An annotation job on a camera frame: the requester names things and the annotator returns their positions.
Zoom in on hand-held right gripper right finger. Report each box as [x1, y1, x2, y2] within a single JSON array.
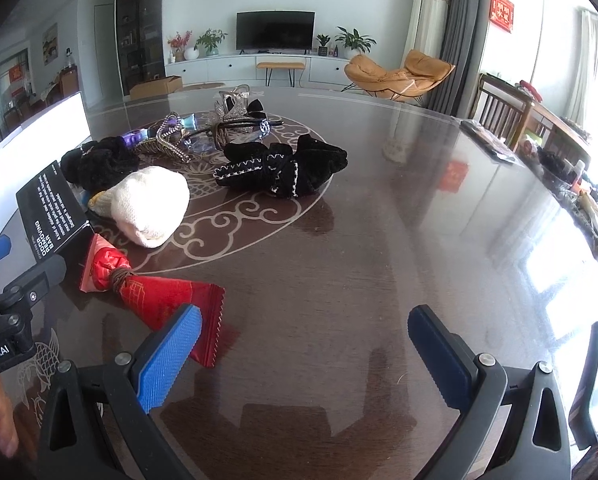
[[408, 304, 572, 480]]

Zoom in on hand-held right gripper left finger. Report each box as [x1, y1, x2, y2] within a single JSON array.
[[38, 304, 202, 480]]

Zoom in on red snack packet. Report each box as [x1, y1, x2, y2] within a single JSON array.
[[79, 233, 226, 368]]

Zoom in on large black fuzzy scrunchie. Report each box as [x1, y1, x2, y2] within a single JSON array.
[[60, 136, 140, 193]]

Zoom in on white storage box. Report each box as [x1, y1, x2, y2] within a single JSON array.
[[0, 91, 94, 186]]

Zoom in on white knit hat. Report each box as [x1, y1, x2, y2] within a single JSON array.
[[88, 166, 190, 249]]

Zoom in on rhinestone hair claw clip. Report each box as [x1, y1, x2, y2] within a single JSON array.
[[134, 130, 196, 163]]

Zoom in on small black rhinestone scrunchie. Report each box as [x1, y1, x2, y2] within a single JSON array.
[[214, 134, 350, 198]]

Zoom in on dark patterned wooden desktop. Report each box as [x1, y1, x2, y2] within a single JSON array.
[[0, 85, 598, 480]]

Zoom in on small brown cabinet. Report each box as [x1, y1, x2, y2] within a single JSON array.
[[61, 67, 80, 98]]

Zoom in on cardboard box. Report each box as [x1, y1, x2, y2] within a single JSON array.
[[129, 75, 184, 101]]

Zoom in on white door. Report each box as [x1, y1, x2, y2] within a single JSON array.
[[94, 2, 120, 106]]

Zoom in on silver rhinestone bow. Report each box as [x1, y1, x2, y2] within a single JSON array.
[[214, 97, 267, 123]]

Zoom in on dark display cabinet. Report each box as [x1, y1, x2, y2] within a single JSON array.
[[115, 0, 167, 97]]

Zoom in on red flower plant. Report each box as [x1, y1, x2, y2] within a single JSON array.
[[168, 31, 194, 63]]

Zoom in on white television cabinet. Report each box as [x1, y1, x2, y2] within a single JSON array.
[[165, 52, 367, 87]]

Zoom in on dark-framed glasses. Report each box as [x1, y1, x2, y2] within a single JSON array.
[[184, 117, 286, 155]]

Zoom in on clear plastic hair clip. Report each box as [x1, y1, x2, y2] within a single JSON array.
[[219, 85, 252, 106]]

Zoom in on black flat packet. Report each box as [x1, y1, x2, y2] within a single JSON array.
[[459, 119, 527, 166]]

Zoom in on green potted plant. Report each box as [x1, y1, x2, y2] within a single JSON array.
[[195, 29, 228, 57]]

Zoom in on cluttered wooden side table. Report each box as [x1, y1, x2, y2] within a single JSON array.
[[524, 105, 598, 261]]

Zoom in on wooden chair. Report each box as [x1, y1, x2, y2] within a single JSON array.
[[471, 72, 534, 153]]

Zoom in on wooden bench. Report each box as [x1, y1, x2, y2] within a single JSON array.
[[256, 61, 306, 88]]

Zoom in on black television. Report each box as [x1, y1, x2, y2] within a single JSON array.
[[236, 11, 316, 52]]

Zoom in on orange lounge chair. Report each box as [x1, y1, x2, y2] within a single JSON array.
[[343, 50, 456, 106]]

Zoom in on grey curtain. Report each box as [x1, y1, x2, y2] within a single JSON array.
[[436, 0, 494, 118]]

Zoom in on large leafy potted plant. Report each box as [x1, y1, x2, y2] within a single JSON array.
[[335, 26, 377, 60]]

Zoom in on white curtain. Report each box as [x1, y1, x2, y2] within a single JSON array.
[[576, 7, 598, 131]]

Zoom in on covered floor air conditioner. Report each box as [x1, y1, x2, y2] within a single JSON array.
[[406, 0, 450, 68]]

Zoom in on brown hair tie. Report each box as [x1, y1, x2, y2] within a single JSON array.
[[110, 266, 132, 294]]

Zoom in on wall painting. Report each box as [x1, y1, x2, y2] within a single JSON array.
[[41, 22, 60, 66]]

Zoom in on red wall hanging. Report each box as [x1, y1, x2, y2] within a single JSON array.
[[490, 0, 516, 34]]

